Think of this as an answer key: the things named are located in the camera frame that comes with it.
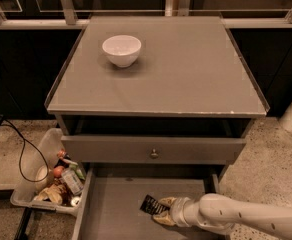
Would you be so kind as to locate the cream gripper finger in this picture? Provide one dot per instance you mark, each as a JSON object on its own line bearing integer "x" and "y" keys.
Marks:
{"x": 164, "y": 218}
{"x": 167, "y": 201}

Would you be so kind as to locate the white ceramic bowl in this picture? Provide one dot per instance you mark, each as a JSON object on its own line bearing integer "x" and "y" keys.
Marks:
{"x": 122, "y": 50}

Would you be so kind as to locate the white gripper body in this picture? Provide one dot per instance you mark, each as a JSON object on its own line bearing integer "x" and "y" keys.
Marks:
{"x": 178, "y": 211}

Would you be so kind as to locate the green snack packet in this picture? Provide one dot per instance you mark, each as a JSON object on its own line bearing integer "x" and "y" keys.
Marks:
{"x": 77, "y": 171}

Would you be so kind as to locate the white cup in bin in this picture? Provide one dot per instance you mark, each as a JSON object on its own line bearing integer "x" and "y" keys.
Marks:
{"x": 41, "y": 179}

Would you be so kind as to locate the metal window rail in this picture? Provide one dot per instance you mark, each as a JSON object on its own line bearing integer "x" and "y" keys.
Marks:
{"x": 49, "y": 14}

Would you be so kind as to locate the grey top drawer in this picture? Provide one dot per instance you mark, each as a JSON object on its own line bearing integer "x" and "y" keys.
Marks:
{"x": 137, "y": 149}

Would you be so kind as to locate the orange capped bottle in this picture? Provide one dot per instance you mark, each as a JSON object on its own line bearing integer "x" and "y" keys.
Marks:
{"x": 64, "y": 159}

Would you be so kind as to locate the red apple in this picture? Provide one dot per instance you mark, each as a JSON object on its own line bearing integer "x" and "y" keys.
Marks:
{"x": 57, "y": 171}

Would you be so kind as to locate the clear plastic bin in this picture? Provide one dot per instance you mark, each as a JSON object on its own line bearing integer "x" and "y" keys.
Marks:
{"x": 45, "y": 154}

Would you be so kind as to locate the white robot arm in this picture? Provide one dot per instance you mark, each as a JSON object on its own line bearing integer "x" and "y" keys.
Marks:
{"x": 219, "y": 214}

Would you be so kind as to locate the grey drawer cabinet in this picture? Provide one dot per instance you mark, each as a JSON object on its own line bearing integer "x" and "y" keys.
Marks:
{"x": 189, "y": 80}

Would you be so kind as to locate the round metal drawer knob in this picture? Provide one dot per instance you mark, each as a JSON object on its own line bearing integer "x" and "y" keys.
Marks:
{"x": 154, "y": 154}

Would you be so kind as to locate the clear plastic bottle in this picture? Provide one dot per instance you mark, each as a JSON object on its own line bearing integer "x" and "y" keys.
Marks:
{"x": 72, "y": 181}

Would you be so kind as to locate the open grey middle drawer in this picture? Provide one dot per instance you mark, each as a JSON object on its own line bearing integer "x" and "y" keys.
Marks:
{"x": 110, "y": 208}

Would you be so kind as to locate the crumpled yellow snack bag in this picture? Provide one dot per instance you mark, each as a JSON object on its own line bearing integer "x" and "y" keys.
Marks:
{"x": 54, "y": 193}

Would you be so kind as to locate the black rxbar chocolate wrapper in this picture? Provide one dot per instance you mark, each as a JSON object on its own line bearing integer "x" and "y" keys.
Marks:
{"x": 151, "y": 206}

